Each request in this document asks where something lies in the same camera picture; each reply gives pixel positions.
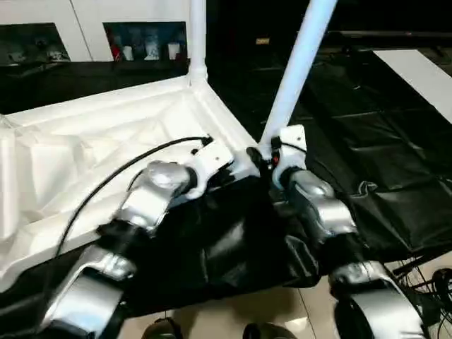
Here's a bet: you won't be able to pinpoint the white plastic table top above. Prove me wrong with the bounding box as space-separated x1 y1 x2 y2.
0 76 269 283

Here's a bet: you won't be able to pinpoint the black work mat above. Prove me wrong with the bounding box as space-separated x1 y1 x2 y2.
0 31 452 319

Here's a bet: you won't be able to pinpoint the white blue patterned container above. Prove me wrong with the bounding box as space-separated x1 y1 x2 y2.
143 33 159 61

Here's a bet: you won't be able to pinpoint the dark right robot foot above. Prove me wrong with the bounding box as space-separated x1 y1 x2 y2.
243 321 295 339

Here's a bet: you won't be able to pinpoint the dark robot foot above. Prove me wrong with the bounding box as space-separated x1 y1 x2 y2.
143 316 178 339
243 321 295 339

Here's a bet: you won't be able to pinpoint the dark left robot foot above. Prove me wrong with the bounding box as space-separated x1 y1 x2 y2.
143 316 178 339

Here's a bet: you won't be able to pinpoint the white flat board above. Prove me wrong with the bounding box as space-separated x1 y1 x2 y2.
373 49 452 125

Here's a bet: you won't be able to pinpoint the dark metal bar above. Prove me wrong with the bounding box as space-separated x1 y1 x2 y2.
331 30 452 39

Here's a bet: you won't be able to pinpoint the white glass door cabinet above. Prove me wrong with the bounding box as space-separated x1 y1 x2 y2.
0 0 194 64

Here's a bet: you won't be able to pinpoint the black right camera cable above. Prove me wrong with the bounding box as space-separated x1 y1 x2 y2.
275 141 393 283

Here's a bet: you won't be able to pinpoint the black camera cable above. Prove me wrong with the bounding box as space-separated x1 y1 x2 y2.
52 136 215 258
275 141 393 283

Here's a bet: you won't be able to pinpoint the black left camera cable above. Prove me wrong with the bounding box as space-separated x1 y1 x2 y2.
52 136 215 258

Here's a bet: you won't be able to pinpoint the coiled black cables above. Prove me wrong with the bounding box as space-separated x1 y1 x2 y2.
391 246 452 283

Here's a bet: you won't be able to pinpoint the black coiled floor cable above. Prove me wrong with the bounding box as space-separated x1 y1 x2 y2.
429 268 452 304

